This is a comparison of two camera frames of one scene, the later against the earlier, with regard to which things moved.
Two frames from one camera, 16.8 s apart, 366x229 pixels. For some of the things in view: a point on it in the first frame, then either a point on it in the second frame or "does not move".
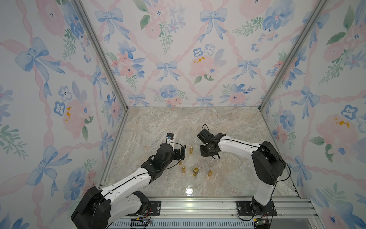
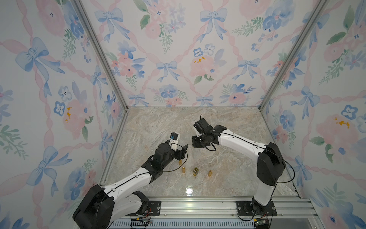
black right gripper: x=202 y=153 -> x=195 y=143
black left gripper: x=177 y=155 does not move
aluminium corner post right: x=320 y=8 does not move
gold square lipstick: x=196 y=171 does not move
